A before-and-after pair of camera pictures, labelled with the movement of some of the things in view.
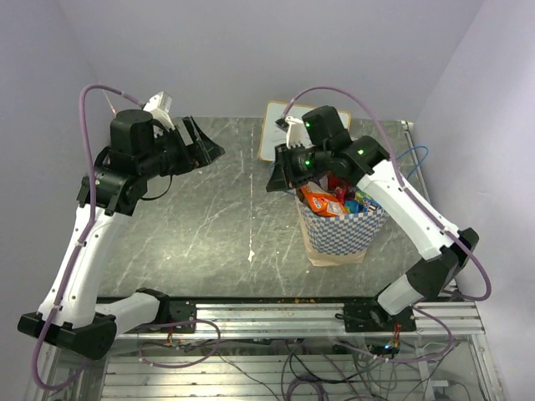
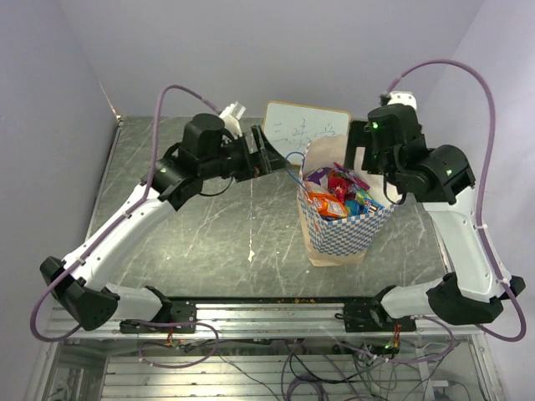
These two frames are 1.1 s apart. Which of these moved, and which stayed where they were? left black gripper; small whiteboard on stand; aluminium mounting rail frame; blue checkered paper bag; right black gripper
Moved: left black gripper; right black gripper
Stayed: aluminium mounting rail frame; blue checkered paper bag; small whiteboard on stand
